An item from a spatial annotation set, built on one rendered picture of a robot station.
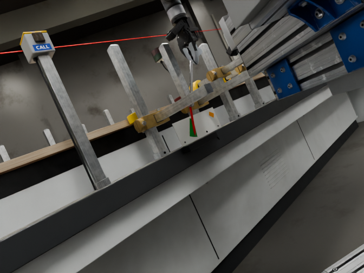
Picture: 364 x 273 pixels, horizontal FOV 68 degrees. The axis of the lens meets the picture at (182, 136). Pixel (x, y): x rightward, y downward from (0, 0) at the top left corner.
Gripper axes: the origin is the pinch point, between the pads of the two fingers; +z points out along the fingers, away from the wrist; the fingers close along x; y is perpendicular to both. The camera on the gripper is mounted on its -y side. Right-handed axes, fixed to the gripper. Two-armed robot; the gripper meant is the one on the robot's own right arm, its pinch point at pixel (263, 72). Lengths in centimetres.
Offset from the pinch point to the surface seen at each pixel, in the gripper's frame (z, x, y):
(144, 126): -0.4, -32.1, -33.2
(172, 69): -19.1, -5.7, -34.6
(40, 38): -37, -55, -31
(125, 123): -6, -29, -50
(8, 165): -6, -73, -50
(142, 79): -127, 265, -402
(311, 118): 43, 141, -55
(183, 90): -8.8, -5.7, -33.9
